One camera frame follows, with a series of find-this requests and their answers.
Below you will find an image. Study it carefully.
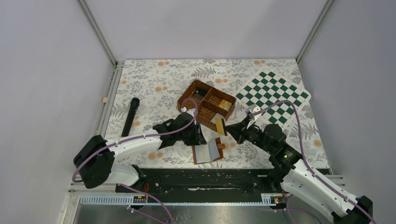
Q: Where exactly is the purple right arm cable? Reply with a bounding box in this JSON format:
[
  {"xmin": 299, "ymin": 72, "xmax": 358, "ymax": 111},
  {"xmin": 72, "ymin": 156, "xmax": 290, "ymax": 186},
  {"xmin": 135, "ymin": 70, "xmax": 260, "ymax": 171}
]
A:
[{"xmin": 250, "ymin": 99, "xmax": 376, "ymax": 224}]

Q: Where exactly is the green white chessboard mat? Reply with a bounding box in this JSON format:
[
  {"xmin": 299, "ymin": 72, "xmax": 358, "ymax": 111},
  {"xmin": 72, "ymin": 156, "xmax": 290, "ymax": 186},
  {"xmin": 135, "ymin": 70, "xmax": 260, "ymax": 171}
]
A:
[{"xmin": 235, "ymin": 69, "xmax": 311, "ymax": 128}]

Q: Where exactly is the brown woven divided basket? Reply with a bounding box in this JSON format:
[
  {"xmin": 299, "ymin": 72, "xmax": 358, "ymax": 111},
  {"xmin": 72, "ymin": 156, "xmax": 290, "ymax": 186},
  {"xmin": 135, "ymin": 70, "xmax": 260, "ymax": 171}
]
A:
[{"xmin": 177, "ymin": 79, "xmax": 236, "ymax": 132}]

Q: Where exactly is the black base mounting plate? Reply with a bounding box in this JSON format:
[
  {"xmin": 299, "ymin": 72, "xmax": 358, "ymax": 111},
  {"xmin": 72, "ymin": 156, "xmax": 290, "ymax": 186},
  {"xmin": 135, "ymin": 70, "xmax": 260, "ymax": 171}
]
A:
[{"xmin": 132, "ymin": 168, "xmax": 287, "ymax": 204}]

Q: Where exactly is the yellow block in basket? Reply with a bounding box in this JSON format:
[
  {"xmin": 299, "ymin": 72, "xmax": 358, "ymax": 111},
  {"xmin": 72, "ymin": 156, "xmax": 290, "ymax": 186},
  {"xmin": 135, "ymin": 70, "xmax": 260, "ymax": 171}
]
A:
[{"xmin": 219, "ymin": 99, "xmax": 232, "ymax": 111}]

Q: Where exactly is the black item in basket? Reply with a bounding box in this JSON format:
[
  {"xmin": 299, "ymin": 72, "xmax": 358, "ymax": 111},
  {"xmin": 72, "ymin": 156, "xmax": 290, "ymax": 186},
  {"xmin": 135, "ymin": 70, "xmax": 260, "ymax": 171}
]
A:
[{"xmin": 192, "ymin": 87, "xmax": 208, "ymax": 100}]

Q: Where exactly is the black microphone orange end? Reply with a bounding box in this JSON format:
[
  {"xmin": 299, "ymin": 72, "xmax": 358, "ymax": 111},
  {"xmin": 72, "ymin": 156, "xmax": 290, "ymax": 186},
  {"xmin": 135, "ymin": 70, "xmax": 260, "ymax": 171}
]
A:
[{"xmin": 121, "ymin": 98, "xmax": 140, "ymax": 138}]

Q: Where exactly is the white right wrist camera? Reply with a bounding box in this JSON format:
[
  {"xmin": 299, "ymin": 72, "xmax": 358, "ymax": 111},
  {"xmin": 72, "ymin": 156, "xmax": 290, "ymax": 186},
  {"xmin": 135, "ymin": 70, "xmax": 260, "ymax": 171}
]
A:
[{"xmin": 246, "ymin": 105, "xmax": 262, "ymax": 120}]

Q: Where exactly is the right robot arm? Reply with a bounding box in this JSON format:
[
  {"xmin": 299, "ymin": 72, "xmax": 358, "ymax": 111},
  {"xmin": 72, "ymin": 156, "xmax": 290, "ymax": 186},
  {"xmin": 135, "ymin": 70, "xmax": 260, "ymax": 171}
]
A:
[{"xmin": 224, "ymin": 118, "xmax": 373, "ymax": 224}]

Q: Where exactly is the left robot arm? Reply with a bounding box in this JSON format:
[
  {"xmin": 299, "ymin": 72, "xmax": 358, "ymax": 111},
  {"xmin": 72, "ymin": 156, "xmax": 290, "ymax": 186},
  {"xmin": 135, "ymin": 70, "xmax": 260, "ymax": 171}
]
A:
[{"xmin": 72, "ymin": 112, "xmax": 206, "ymax": 189}]

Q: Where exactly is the grey card in basket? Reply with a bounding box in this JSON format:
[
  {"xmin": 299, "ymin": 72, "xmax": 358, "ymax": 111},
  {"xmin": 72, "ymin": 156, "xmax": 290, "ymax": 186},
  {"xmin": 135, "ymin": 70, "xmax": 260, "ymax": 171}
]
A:
[{"xmin": 211, "ymin": 113, "xmax": 225, "ymax": 123}]

